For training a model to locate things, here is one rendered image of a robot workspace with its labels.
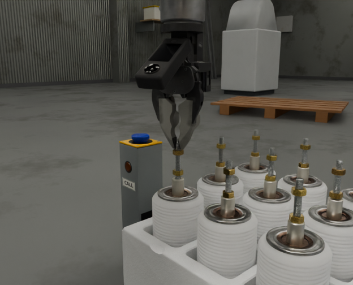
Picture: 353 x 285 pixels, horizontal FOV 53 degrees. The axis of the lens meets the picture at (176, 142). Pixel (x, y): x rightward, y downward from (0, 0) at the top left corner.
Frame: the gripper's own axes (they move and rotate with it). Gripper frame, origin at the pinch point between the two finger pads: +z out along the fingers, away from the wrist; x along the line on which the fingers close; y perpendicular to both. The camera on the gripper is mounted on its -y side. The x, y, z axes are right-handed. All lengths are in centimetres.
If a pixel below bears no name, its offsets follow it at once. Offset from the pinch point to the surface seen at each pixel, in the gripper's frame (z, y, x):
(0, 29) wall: -71, 405, 562
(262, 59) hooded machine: -17, 461, 93
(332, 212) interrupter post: 8.9, 1.9, -26.1
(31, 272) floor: 35, -3, 37
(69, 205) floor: 35, 32, 57
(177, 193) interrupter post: 9.3, -0.3, -0.5
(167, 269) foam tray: 19.3, -8.7, -2.7
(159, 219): 13.3, -3.8, 1.4
